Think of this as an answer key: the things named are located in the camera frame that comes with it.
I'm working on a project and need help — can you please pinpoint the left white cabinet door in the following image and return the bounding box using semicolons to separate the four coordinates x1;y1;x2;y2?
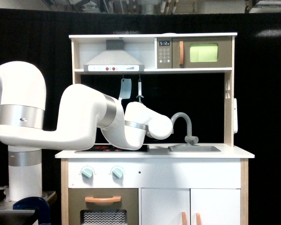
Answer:
140;188;191;225

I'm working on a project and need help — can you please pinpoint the grey sink basin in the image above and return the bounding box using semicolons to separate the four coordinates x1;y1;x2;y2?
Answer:
168;145;221;152

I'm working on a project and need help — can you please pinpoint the toy microwave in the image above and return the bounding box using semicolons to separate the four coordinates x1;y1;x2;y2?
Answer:
156;37;232;69

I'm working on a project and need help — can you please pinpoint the orange cabinet handle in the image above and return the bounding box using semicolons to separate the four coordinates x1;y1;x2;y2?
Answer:
196;213;201;225
181;211;187;225

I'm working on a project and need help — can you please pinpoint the right white cabinet door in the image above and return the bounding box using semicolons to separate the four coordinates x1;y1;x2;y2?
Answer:
190;189;241;225

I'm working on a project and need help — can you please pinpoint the orange microwave handle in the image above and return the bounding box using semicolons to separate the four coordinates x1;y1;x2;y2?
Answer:
179;41;184;65

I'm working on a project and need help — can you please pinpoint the black stovetop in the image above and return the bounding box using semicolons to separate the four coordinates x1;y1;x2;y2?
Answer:
75;144;149;153

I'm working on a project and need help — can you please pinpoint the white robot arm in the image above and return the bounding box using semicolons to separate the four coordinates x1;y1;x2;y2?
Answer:
0;61;173;201

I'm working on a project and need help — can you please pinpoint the right orange cabinet handle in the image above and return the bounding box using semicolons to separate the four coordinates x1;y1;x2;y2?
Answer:
196;213;201;225

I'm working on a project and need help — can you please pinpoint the toy oven door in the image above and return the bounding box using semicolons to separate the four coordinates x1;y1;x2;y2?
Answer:
69;188;139;225

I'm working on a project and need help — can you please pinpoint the toy cleaver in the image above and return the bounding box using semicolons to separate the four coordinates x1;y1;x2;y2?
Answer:
118;78;132;102

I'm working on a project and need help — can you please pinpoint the grey faucet spout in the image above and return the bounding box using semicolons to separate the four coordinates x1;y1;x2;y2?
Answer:
170;112;193;144

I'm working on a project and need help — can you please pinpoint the white cabinet door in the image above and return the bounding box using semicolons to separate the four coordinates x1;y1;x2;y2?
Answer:
140;188;191;225
190;189;241;225

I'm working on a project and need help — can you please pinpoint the toy kitchen wooden frame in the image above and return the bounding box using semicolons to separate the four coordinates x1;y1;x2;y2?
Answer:
56;32;254;225

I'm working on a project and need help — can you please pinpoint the toy pizza cutter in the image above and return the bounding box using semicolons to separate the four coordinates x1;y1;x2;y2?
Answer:
136;78;144;103

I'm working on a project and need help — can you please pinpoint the grey range hood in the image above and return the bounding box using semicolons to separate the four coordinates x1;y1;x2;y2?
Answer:
83;39;145;72

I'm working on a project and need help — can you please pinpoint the blue clamp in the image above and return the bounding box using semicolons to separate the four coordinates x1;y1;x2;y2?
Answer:
13;196;51;225

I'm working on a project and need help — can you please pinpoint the left orange cabinet handle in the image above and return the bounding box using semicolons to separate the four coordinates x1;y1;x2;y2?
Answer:
181;211;187;225

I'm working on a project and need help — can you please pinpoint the grey faucet handle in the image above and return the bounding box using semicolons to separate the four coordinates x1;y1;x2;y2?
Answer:
185;135;199;145

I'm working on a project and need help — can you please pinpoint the left mint stove knob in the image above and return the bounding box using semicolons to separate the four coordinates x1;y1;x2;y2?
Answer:
81;166;94;179

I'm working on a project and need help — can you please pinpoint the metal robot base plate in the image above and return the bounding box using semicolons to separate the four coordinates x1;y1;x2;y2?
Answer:
0;191;57;214

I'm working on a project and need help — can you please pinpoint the orange oven handle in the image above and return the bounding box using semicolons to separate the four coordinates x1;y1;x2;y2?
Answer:
85;196;121;203

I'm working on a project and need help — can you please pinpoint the right mint stove knob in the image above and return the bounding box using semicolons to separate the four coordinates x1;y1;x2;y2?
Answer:
111;166;124;179

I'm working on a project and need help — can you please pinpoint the mint stove knob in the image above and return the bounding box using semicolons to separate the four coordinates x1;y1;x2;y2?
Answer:
111;166;124;179
81;166;94;179

